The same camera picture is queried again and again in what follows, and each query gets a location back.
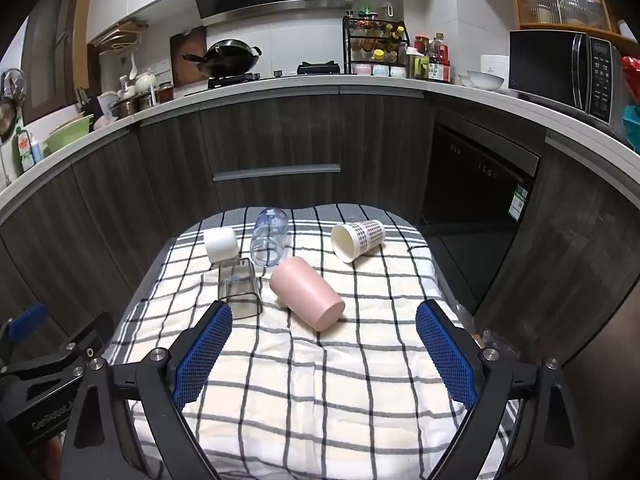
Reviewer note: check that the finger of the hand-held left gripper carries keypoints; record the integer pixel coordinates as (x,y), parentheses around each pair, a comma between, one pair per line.
(30,319)
(87,335)

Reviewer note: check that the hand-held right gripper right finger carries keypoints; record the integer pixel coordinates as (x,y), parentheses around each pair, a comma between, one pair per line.
(445,355)

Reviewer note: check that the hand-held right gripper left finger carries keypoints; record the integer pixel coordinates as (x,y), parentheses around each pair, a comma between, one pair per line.
(202,355)

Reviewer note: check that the pink cup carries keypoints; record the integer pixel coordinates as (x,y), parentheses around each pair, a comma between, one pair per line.
(305,290)

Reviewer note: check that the grey transparent square cup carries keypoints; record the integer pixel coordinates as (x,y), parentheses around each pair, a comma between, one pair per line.
(240,290)

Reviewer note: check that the white cup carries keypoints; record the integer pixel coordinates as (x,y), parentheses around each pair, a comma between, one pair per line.
(221,244)

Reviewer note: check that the clear bluish plastic cup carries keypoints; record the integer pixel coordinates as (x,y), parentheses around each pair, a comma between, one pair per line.
(270,235)

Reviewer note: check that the patterned paper cup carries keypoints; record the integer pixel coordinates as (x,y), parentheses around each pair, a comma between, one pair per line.
(362,237)

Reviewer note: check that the white checked cloth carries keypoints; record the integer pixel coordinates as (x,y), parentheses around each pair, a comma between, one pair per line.
(320,385)

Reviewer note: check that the black built-in dishwasher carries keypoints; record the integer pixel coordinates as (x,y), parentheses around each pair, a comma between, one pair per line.
(475,195)

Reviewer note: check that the green dish soap bottle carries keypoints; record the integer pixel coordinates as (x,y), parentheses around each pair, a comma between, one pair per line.
(21,152)

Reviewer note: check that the white blue bottle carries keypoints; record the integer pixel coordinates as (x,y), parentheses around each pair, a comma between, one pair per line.
(36,150)

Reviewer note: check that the green plastic basin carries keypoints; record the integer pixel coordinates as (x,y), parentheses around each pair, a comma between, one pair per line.
(67,135)

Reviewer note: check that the hanging metal pan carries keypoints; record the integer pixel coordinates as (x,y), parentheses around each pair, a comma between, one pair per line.
(10,105)

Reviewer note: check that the black knife block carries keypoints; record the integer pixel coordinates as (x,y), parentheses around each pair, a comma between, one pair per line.
(86,105)

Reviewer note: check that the white jug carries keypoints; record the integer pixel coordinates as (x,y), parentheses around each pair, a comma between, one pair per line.
(107,105)

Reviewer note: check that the steel pot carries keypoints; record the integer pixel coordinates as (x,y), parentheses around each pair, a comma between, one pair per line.
(126,107)

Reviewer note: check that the brown pot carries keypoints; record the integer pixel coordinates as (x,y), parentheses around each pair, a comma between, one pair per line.
(165,92)

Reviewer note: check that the white teapot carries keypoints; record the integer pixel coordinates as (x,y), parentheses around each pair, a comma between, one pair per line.
(146,82)

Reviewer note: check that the brown wooden door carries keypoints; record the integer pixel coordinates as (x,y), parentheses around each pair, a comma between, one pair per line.
(50,50)

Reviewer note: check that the white ladle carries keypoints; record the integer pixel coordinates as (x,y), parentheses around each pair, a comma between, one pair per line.
(133,65)

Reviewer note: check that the small white bowl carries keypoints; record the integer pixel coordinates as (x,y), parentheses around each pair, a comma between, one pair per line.
(464,80)

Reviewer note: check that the large white bowl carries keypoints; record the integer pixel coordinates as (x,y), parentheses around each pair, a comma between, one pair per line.
(486,80)

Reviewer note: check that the black gas stove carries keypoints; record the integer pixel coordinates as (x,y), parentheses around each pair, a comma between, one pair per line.
(280,77)

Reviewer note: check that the green mug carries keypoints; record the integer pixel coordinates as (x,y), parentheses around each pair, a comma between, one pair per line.
(419,67)

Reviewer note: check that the dark sauce bottle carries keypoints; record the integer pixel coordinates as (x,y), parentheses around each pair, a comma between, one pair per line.
(439,62)

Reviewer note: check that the white rice cooker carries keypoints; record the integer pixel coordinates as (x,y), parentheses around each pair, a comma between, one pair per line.
(496,65)

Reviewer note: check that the black wok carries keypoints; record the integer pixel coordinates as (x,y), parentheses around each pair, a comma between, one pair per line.
(230,57)

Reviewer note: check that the black microwave oven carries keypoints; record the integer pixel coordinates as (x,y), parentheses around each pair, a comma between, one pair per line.
(550,67)

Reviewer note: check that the brown wooden cutting board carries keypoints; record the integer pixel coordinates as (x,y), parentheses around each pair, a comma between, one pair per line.
(185,42)

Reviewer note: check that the red lid jar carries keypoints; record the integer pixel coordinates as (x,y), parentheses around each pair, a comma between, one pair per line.
(421,45)

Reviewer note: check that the black spice rack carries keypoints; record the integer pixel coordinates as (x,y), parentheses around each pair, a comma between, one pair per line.
(375,45)

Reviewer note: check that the red plastic bag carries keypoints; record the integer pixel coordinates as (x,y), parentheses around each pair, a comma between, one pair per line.
(631,72)

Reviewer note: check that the wall rack with boards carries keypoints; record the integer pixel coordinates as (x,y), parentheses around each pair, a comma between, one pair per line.
(122,35)

